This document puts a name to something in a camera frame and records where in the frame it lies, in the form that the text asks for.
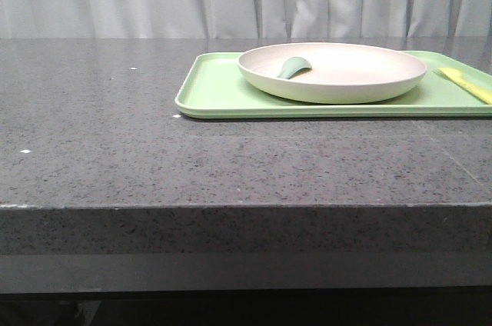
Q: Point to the beige round plate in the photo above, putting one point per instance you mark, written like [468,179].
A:
[341,74]

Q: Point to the yellow plastic fork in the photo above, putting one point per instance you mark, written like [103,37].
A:
[458,79]

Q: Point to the light green tray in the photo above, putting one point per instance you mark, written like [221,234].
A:
[215,89]

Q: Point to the pale green spoon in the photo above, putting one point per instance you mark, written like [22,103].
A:
[294,66]

